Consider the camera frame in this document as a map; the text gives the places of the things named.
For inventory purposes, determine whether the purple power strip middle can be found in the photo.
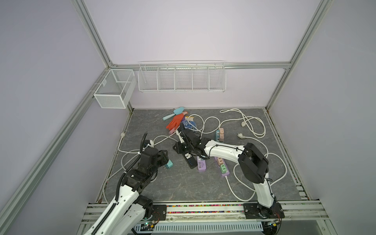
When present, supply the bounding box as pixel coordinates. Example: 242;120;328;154
197;157;207;172

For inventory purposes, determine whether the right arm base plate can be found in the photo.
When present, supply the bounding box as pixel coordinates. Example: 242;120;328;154
243;201;285;219

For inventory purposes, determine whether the purple power strip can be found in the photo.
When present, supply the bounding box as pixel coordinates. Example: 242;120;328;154
197;157;207;172
214;157;230;177

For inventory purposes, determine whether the white cable of black strip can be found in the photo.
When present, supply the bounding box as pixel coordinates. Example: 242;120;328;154
102;134;178;203

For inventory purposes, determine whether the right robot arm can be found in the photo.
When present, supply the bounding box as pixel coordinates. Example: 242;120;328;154
175;128;277;209

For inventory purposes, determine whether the red rubber glove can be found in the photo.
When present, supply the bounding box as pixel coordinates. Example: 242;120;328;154
166;111;188;135

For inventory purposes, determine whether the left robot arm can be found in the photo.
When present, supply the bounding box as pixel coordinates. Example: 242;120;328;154
86;147;169;235

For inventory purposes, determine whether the white cable of right strip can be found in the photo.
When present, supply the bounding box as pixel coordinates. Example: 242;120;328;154
224;136;288;202

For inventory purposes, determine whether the green charger on right strip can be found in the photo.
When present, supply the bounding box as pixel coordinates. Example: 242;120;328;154
220;164;228;174

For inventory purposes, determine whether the white wire basket wide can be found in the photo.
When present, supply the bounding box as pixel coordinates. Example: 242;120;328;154
138;60;227;93

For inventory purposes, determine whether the teal power strip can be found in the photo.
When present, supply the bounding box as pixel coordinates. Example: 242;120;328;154
215;130;220;142

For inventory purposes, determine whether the teal spatula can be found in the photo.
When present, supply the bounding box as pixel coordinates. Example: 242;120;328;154
162;107;184;121

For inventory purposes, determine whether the purple power strip right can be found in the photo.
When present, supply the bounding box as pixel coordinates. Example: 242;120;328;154
214;157;230;177

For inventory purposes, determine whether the white mesh basket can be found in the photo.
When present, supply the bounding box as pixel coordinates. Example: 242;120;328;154
94;69;137;109

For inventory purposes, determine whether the teal usb charger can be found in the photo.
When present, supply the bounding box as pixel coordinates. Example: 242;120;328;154
164;160;173;169

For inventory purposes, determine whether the aluminium rail front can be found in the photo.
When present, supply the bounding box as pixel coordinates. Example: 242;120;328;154
79;200;330;224

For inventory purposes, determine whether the black power strip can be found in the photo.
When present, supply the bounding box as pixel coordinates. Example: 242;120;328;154
183;152;197;169

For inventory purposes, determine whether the pink charger on teal strip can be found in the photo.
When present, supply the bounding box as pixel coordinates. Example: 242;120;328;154
219;128;224;142

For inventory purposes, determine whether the pink charger on right strip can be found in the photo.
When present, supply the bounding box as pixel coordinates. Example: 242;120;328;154
216;158;224;166

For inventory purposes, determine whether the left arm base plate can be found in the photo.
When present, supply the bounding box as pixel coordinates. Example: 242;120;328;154
144;204;167;221

